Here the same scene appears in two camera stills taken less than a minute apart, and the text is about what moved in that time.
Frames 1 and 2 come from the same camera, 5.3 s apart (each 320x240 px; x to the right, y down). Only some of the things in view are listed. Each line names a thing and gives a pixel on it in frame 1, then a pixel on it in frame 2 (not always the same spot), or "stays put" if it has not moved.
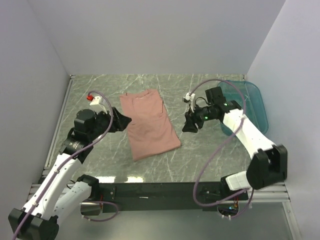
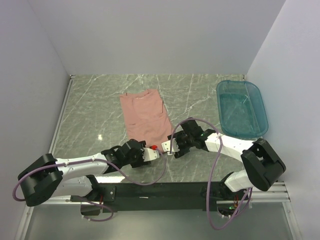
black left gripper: (120, 122) -> (140, 162)
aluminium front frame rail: (276, 193) stays put
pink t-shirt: (151, 131) stays put
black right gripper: (190, 126) -> (177, 135)
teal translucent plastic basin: (248, 95) stays put
